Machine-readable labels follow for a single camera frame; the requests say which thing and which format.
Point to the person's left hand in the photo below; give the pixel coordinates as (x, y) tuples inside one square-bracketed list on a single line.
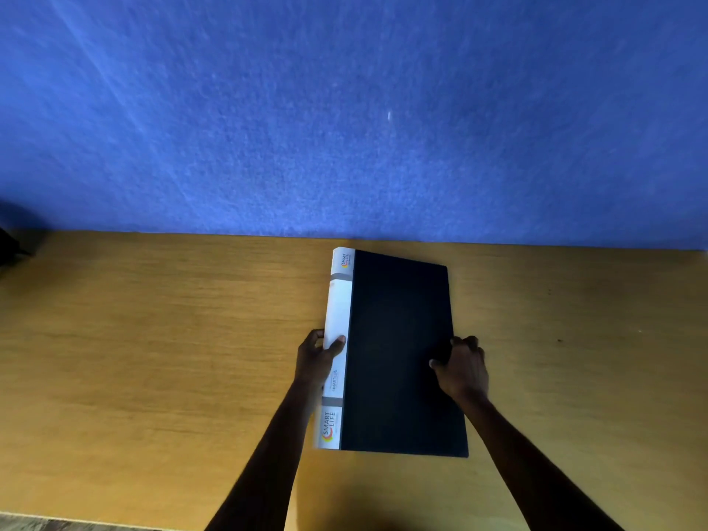
[(311, 363)]

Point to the person's left forearm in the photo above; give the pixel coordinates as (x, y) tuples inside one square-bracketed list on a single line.
[(264, 464)]

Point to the black object at table edge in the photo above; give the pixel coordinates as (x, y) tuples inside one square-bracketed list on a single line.
[(11, 246)]

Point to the person's right hand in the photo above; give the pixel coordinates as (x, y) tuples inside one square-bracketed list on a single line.
[(465, 373)]

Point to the person's right forearm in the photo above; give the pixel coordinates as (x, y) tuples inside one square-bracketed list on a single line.
[(531, 470)]

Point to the black folder with white spine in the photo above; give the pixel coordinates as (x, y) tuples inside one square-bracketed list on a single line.
[(395, 353)]

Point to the person's left thumb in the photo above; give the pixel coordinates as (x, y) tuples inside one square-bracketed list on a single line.
[(334, 346)]

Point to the person's right thumb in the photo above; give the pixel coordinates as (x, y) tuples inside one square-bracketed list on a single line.
[(440, 366)]

